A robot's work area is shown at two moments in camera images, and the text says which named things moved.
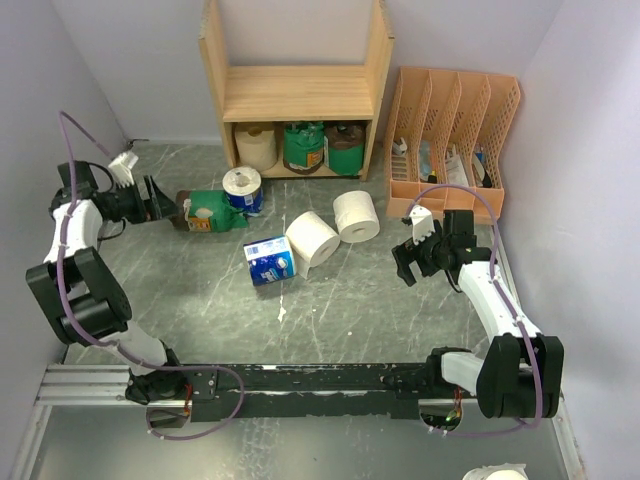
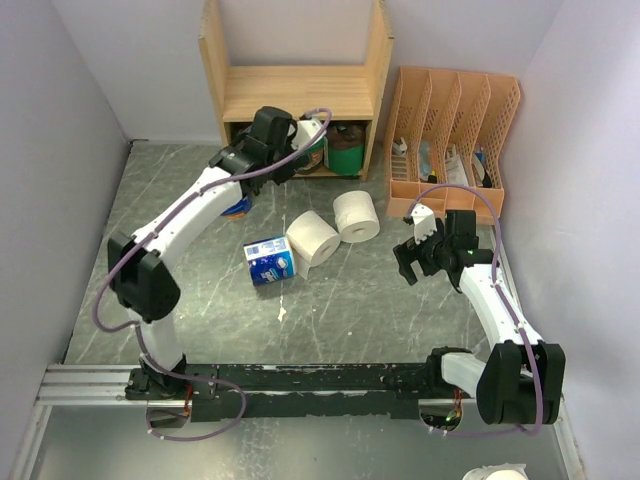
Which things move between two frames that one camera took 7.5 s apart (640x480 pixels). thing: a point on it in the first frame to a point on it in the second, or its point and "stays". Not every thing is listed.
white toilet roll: [356, 216] stays
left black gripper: [161, 204] to [288, 168]
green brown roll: [346, 142] stays
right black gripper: [403, 261] stays
